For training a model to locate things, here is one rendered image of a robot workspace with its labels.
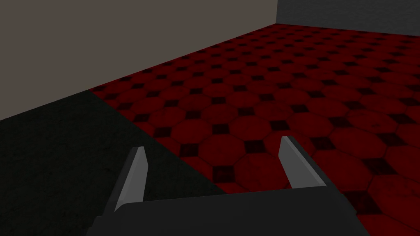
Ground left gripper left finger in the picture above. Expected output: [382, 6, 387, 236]
[103, 146, 149, 217]

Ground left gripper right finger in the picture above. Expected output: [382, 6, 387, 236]
[278, 135, 338, 193]

